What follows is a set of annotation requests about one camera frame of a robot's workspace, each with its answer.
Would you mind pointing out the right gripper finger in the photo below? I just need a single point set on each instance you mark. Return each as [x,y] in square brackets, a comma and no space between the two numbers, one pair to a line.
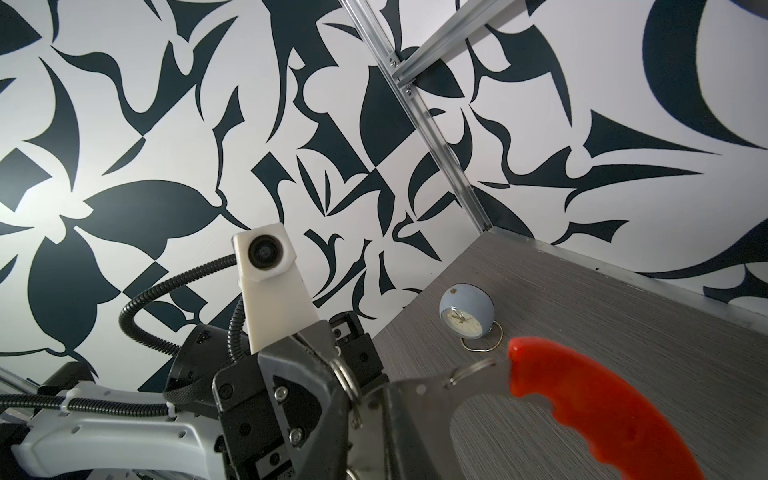
[417,419]

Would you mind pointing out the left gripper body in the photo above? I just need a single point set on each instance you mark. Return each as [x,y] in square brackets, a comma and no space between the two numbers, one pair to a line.
[286,410]

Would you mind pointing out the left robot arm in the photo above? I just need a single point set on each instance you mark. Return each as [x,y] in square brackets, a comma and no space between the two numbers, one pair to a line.
[77,425]

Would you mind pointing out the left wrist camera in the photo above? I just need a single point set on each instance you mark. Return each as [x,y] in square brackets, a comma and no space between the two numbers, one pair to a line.
[276,301]

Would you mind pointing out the blue round alarm clock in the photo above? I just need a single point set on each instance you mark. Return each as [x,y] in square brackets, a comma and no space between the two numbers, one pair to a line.
[469,312]

